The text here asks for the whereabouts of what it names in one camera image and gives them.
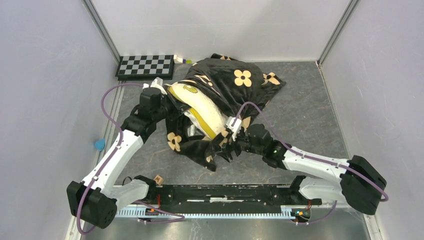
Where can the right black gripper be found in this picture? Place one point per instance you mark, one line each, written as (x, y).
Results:
(227, 155)

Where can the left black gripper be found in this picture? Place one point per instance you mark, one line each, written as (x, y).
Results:
(178, 107)

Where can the cream pillow with yellow edge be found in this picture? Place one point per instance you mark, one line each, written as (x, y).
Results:
(203, 112)

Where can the black floral pillowcase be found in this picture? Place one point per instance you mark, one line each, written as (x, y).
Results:
(239, 89)

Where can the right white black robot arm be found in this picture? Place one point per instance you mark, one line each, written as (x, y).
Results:
(353, 181)

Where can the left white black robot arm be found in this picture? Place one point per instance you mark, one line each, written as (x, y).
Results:
(95, 200)

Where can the black white checkerboard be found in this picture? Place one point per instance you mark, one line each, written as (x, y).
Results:
(145, 67)

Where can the small white green block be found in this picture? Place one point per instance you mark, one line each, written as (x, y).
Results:
(180, 60)

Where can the small wooden cube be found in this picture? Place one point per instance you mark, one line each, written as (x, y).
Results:
(159, 180)

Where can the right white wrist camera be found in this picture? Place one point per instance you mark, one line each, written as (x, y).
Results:
(233, 125)

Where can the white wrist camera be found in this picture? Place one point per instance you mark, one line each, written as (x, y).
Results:
(233, 125)
(157, 82)

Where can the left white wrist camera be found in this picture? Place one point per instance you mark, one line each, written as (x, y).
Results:
(157, 82)

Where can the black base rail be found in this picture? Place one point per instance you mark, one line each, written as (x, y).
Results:
(220, 201)

